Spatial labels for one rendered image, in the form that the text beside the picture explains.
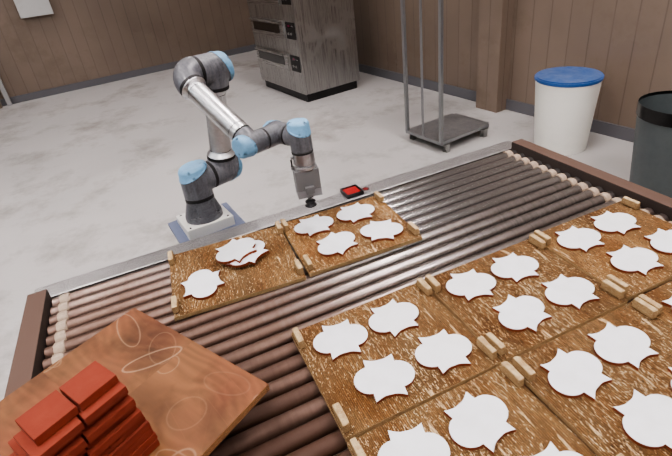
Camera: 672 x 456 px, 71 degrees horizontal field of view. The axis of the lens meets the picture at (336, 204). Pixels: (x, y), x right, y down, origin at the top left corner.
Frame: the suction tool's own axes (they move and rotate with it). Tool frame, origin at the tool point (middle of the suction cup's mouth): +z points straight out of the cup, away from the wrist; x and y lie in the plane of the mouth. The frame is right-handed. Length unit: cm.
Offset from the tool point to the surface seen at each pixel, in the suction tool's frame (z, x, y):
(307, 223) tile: 8.3, 1.8, -2.1
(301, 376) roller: 12, -64, -17
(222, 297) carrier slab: 9.6, -27.7, -35.0
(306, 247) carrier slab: 9.5, -11.8, -5.4
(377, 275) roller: 11.6, -33.3, 13.0
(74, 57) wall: 46, 815, -278
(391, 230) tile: 8.4, -15.5, 24.5
